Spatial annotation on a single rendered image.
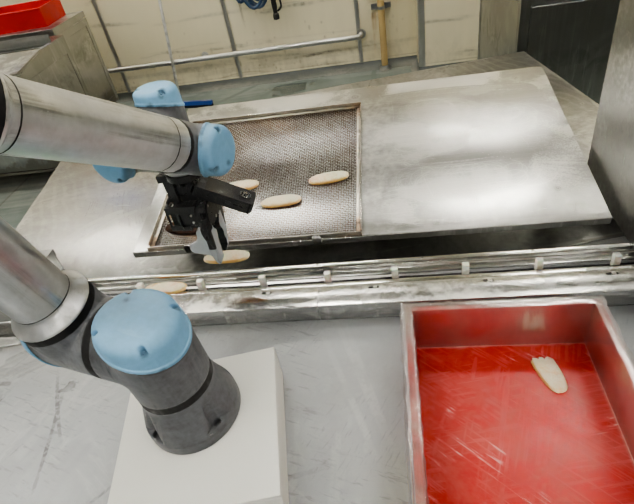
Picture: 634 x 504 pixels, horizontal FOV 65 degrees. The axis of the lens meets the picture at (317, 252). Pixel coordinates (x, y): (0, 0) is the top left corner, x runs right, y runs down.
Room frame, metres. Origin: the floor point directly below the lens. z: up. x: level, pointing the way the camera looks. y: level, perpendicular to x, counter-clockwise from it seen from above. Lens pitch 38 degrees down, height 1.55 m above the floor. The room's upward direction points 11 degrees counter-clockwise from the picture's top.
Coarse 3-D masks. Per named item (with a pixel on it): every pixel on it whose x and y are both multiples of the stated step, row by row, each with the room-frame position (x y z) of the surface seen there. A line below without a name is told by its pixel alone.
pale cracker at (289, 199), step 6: (270, 198) 1.04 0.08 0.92; (276, 198) 1.04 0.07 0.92; (282, 198) 1.03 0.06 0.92; (288, 198) 1.03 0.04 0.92; (294, 198) 1.03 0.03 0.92; (300, 198) 1.03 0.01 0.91; (264, 204) 1.03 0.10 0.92; (270, 204) 1.02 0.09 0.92; (276, 204) 1.02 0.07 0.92; (282, 204) 1.02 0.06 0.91; (288, 204) 1.01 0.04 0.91
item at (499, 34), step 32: (480, 0) 3.21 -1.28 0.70; (512, 0) 2.43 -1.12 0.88; (544, 0) 2.24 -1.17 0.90; (576, 0) 2.22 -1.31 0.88; (608, 0) 2.18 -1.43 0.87; (480, 32) 3.18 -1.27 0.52; (512, 32) 2.38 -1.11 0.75; (544, 32) 2.23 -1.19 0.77; (576, 32) 2.21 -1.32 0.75; (608, 32) 2.18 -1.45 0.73; (544, 64) 2.23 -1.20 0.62; (576, 64) 2.20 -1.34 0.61
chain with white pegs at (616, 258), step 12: (468, 264) 0.73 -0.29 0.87; (540, 264) 0.70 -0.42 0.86; (600, 264) 0.69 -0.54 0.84; (612, 264) 0.68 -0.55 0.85; (624, 264) 0.68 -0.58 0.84; (264, 276) 0.82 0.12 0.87; (324, 276) 0.79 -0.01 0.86; (396, 276) 0.76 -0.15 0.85; (408, 276) 0.76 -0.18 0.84; (420, 276) 0.76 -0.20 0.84; (204, 288) 0.85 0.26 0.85; (216, 288) 0.85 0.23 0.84
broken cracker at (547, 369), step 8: (536, 360) 0.51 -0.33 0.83; (544, 360) 0.50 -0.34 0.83; (552, 360) 0.50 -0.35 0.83; (536, 368) 0.49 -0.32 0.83; (544, 368) 0.49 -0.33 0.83; (552, 368) 0.49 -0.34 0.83; (544, 376) 0.48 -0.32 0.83; (552, 376) 0.47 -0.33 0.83; (560, 376) 0.47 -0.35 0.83; (552, 384) 0.46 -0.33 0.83; (560, 384) 0.46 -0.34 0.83; (560, 392) 0.44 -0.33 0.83
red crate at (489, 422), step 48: (432, 384) 0.51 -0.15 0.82; (480, 384) 0.49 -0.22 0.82; (528, 384) 0.47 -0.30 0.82; (576, 384) 0.46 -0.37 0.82; (432, 432) 0.42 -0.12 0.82; (480, 432) 0.41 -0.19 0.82; (528, 432) 0.39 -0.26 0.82; (576, 432) 0.38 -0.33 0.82; (432, 480) 0.35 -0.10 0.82; (480, 480) 0.34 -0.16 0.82; (528, 480) 0.32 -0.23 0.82; (576, 480) 0.31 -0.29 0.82; (624, 480) 0.30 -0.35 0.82
